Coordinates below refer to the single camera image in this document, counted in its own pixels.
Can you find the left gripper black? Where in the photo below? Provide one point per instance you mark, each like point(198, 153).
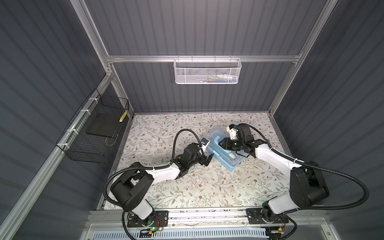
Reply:
point(208, 159)

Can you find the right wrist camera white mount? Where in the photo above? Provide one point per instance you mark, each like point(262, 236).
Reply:
point(240, 132)

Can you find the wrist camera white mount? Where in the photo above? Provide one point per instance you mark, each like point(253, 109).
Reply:
point(204, 144)
point(240, 132)

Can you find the yellow green marker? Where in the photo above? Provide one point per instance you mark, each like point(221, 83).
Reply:
point(123, 116)

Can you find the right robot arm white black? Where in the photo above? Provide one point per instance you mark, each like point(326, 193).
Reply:
point(307, 184)

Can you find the white wire mesh basket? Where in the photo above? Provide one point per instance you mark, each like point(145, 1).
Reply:
point(189, 71)

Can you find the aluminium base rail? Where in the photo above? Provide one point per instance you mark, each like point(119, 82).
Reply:
point(188, 224)

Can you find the black pad in basket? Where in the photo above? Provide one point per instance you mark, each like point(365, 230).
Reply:
point(104, 125)

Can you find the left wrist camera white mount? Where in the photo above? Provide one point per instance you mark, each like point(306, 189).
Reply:
point(204, 144)

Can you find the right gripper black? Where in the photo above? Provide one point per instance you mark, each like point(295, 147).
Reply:
point(226, 143)

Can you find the black wire basket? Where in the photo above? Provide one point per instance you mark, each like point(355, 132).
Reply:
point(79, 146)

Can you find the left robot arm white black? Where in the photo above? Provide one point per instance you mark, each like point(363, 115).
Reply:
point(132, 185)

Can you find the markers in white basket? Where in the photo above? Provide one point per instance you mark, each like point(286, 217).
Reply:
point(220, 79)

